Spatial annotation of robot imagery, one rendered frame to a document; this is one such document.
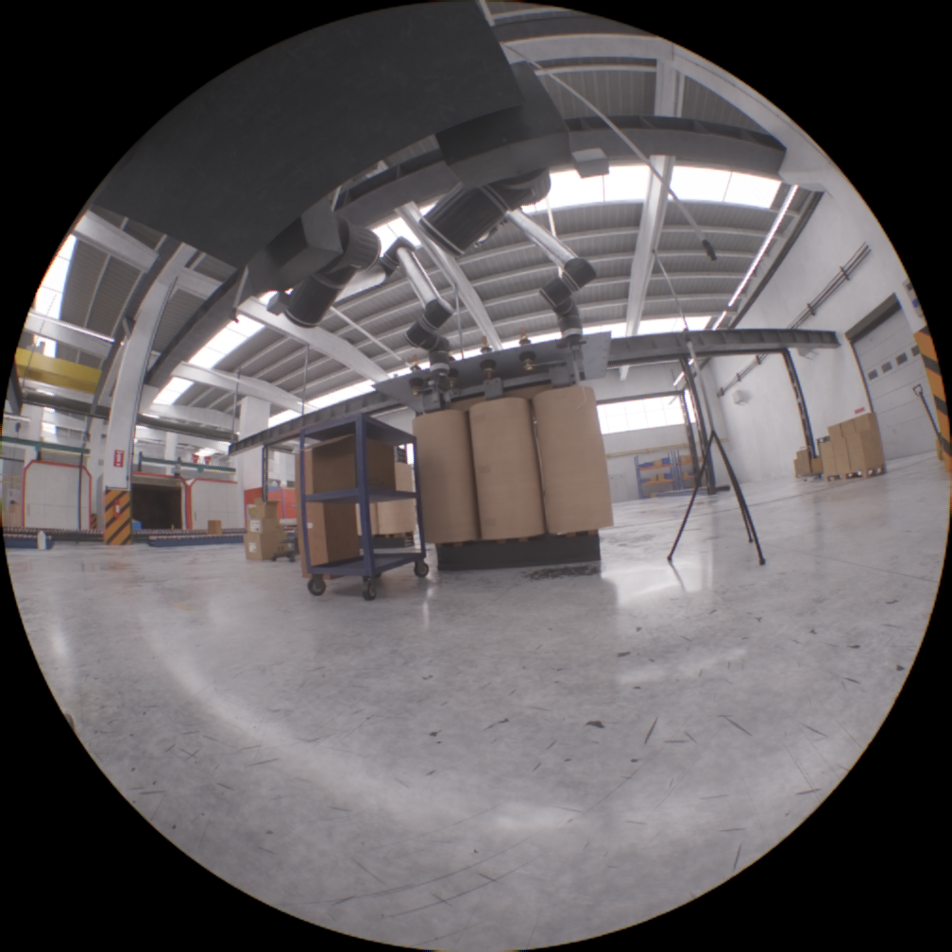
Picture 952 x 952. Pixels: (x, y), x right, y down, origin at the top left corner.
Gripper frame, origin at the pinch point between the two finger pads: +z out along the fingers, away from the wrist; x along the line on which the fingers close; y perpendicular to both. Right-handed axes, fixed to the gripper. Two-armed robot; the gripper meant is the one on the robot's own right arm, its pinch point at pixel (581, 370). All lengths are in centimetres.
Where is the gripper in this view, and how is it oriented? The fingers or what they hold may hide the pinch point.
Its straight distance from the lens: 149.0
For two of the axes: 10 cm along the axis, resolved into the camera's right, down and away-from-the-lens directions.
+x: 3.8, 0.7, 9.2
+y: 9.2, -1.3, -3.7
